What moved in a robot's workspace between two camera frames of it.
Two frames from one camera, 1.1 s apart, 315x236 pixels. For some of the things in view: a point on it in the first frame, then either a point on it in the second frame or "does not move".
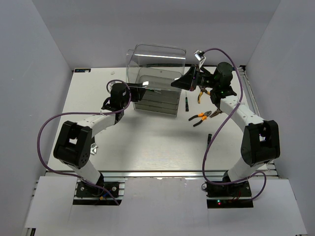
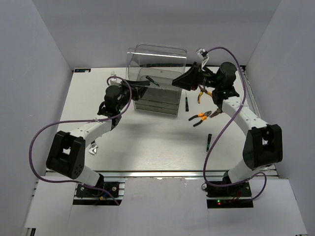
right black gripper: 185,81 does not move
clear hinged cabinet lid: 157,66 does not move
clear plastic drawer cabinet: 154,68 does not move
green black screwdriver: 153,90 -> 151,79
